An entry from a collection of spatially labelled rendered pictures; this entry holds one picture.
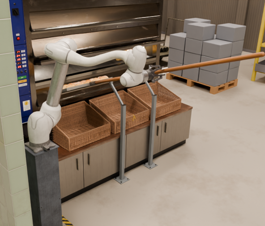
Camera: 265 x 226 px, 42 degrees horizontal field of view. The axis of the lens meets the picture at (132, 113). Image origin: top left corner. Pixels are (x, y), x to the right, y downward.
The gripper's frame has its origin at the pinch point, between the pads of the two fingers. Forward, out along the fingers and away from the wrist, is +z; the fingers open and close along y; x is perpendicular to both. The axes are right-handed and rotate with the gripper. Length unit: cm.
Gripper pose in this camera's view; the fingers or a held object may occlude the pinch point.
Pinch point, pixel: (164, 71)
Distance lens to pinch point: 259.4
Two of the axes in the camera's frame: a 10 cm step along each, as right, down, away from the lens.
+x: 6.5, -0.3, -7.6
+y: 2.0, 9.7, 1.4
